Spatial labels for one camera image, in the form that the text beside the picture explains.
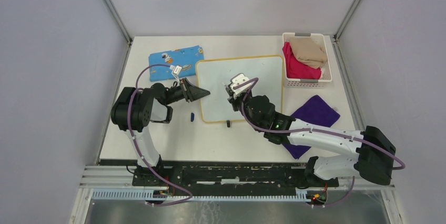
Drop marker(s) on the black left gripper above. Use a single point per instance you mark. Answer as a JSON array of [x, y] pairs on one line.
[[191, 92]]

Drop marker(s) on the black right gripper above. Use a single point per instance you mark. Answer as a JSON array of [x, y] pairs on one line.
[[234, 101]]

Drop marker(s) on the yellow framed whiteboard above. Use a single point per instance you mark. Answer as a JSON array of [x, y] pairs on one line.
[[215, 108]]

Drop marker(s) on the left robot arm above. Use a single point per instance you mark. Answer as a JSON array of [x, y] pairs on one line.
[[136, 108]]

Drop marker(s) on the blue cartoon cloth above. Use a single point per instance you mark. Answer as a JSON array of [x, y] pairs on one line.
[[184, 57]]

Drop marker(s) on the red cloth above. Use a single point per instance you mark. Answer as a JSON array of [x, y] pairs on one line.
[[296, 69]]

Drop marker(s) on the purple cloth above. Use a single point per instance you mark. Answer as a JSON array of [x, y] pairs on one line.
[[314, 111]]

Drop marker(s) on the beige cloth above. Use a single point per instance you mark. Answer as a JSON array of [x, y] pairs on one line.
[[308, 52]]

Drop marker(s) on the white plastic basket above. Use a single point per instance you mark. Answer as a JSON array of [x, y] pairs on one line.
[[326, 70]]

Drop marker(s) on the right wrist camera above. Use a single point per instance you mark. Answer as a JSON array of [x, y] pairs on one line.
[[239, 84]]

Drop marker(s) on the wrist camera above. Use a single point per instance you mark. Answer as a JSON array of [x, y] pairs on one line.
[[239, 84], [175, 71]]

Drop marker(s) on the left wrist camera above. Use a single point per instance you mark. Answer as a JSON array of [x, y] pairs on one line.
[[175, 71]]

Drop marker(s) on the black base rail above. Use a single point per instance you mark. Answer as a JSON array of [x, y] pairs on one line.
[[217, 178]]

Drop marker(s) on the white slotted cable duct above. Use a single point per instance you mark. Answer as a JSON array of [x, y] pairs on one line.
[[160, 196]]

